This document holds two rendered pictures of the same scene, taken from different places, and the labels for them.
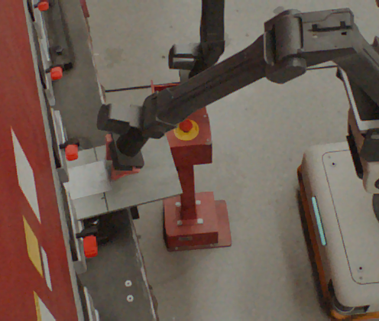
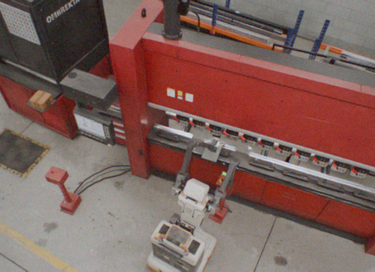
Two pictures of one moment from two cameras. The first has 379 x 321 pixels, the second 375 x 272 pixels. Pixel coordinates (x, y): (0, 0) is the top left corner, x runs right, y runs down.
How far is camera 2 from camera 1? 333 cm
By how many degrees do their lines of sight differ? 59
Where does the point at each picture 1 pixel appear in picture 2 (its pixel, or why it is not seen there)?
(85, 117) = not seen: hidden behind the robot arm
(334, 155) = (209, 241)
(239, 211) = (215, 225)
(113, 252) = (201, 149)
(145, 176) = (208, 154)
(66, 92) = (243, 159)
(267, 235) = (204, 227)
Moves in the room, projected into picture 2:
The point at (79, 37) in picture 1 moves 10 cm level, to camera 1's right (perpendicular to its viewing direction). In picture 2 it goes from (257, 169) to (254, 175)
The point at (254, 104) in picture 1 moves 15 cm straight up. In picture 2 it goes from (247, 253) to (249, 249)
